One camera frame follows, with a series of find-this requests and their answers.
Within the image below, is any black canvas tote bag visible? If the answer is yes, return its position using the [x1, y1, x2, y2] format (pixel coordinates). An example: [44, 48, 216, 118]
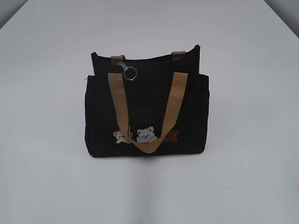
[85, 45, 210, 157]

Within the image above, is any silver zipper pull ring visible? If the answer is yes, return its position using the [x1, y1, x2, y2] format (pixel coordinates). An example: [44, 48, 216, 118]
[118, 61, 137, 81]

